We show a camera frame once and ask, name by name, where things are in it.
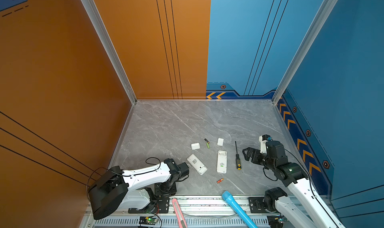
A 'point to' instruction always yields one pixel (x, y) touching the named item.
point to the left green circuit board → (147, 220)
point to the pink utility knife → (180, 218)
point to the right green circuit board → (276, 221)
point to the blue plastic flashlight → (227, 196)
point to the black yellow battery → (237, 159)
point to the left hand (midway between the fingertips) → (167, 196)
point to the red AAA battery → (220, 180)
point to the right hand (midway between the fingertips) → (248, 152)
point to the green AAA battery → (208, 145)
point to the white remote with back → (222, 161)
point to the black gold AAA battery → (207, 140)
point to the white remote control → (199, 166)
